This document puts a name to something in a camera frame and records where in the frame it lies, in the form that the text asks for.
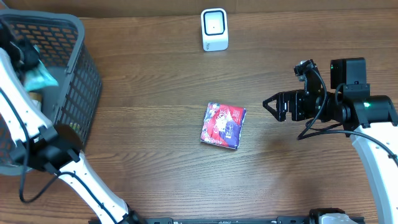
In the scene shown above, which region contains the red purple floral liner pack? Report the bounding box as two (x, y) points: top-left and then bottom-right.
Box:
(200, 102), (247, 149)

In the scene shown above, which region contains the white barcode scanner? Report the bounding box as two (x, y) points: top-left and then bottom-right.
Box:
(200, 8), (229, 52)

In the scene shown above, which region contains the teal wipes packet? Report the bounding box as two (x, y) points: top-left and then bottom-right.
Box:
(23, 45), (58, 91)

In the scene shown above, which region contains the dark grey plastic basket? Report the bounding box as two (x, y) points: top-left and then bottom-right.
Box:
(1, 9), (102, 175)

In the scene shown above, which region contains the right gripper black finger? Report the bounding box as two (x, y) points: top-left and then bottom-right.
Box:
(262, 99), (279, 121)
(263, 92), (283, 105)

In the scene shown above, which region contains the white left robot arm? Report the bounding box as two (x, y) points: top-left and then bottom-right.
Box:
(1, 22), (145, 223)

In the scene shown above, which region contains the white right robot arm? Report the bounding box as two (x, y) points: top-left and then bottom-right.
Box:
(262, 57), (397, 223)

